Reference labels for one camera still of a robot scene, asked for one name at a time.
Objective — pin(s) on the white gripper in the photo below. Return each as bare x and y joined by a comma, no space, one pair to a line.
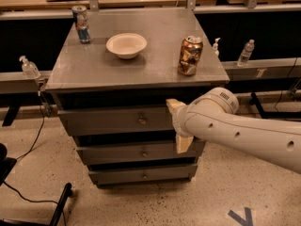
177,121

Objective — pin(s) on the grey top drawer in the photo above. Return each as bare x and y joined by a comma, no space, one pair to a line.
115,120

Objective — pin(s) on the grey drawer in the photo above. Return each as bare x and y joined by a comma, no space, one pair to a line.
115,120
139,151
112,177

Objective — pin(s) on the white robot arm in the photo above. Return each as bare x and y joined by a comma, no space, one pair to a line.
212,117

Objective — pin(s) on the grey middle drawer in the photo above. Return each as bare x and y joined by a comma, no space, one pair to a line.
139,151

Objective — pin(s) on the grey bottom drawer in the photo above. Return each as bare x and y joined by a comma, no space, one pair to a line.
112,177

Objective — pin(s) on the grey drawer cabinet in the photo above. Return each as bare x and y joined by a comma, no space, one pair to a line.
89,76

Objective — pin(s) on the crushed orange soda can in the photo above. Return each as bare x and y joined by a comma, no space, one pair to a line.
189,55

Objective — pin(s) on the small white pump bottle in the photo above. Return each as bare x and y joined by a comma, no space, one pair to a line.
215,46

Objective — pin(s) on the clear plastic water bottle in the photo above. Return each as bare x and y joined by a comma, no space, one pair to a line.
246,53

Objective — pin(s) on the white paper bowl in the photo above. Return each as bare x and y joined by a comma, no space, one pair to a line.
126,45

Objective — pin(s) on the blue silver energy drink can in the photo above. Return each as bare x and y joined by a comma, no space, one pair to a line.
80,20

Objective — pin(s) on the clear sanitizer pump bottle left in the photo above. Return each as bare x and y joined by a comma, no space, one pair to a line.
29,68

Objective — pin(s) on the black chair base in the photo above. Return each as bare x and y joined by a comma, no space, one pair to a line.
6,165

